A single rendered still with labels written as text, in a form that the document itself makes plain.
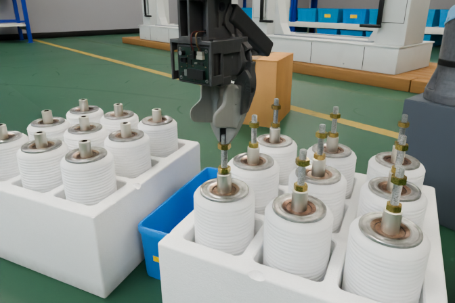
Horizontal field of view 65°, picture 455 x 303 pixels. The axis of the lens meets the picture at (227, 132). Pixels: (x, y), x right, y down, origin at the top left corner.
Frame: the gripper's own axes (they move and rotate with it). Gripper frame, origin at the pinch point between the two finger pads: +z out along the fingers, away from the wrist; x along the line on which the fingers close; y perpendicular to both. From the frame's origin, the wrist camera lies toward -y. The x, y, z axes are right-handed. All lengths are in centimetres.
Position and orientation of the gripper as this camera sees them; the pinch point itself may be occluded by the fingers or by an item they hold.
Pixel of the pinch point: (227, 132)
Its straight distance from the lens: 52.8
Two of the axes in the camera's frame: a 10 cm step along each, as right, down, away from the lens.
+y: -6.4, 2.6, -7.2
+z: 0.0, 9.4, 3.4
